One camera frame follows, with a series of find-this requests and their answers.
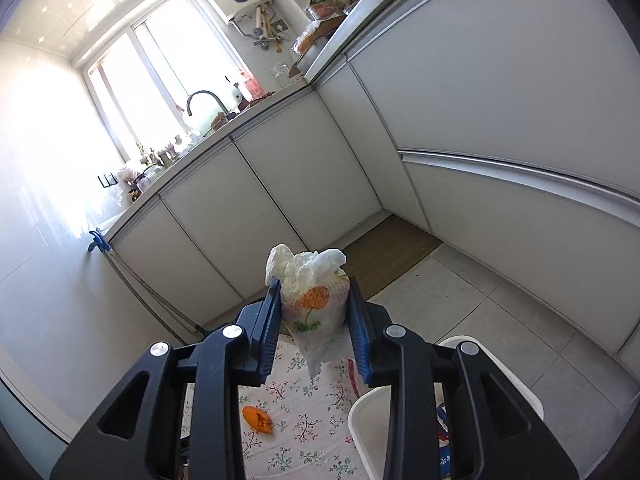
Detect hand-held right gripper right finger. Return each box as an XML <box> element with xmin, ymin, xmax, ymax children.
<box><xmin>346</xmin><ymin>276</ymin><xmax>576</xmax><ymax>480</ymax></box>

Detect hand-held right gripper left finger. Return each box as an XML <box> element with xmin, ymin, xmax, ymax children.
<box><xmin>48</xmin><ymin>276</ymin><xmax>283</xmax><ymax>480</ymax></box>

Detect white tissue with orange print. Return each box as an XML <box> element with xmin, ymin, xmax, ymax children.
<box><xmin>265</xmin><ymin>243</ymin><xmax>351</xmax><ymax>381</ymax></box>

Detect white plastic bin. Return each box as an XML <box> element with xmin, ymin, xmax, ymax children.
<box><xmin>347</xmin><ymin>336</ymin><xmax>545</xmax><ymax>480</ymax></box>

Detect mop pole with teal head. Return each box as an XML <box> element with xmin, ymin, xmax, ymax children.
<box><xmin>112</xmin><ymin>255</ymin><xmax>208</xmax><ymax>341</ymax></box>

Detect orange peel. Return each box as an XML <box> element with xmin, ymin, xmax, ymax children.
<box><xmin>242</xmin><ymin>405</ymin><xmax>273</xmax><ymax>435</ymax></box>

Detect floral tablecloth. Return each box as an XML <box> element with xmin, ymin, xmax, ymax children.
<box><xmin>180</xmin><ymin>337</ymin><xmax>373</xmax><ymax>480</ymax></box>

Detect brown floor mat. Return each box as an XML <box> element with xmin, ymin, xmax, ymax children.
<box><xmin>341</xmin><ymin>214</ymin><xmax>443</xmax><ymax>301</ymax></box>

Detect white figurine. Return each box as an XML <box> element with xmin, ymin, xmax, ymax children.
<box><xmin>224</xmin><ymin>76</ymin><xmax>246</xmax><ymax>108</ymax></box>

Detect metal kitchen faucet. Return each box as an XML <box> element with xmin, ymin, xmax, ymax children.
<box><xmin>186</xmin><ymin>91</ymin><xmax>236</xmax><ymax>123</ymax></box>

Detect pink bottle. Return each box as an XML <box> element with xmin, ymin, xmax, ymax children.
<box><xmin>239</xmin><ymin>69</ymin><xmax>261</xmax><ymax>98</ymax></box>

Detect kitchen window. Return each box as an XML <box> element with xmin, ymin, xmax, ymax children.
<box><xmin>82</xmin><ymin>0</ymin><xmax>251</xmax><ymax>181</ymax></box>

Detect white kitchen countertop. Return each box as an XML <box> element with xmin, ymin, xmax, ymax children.
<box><xmin>105</xmin><ymin>0</ymin><xmax>451</xmax><ymax>241</ymax></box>

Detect white kitchen cabinets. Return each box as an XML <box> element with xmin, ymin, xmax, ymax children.
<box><xmin>107</xmin><ymin>0</ymin><xmax>640</xmax><ymax>361</ymax></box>

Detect blue wall clip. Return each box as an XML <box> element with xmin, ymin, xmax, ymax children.
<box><xmin>85</xmin><ymin>229</ymin><xmax>113</xmax><ymax>255</ymax></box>

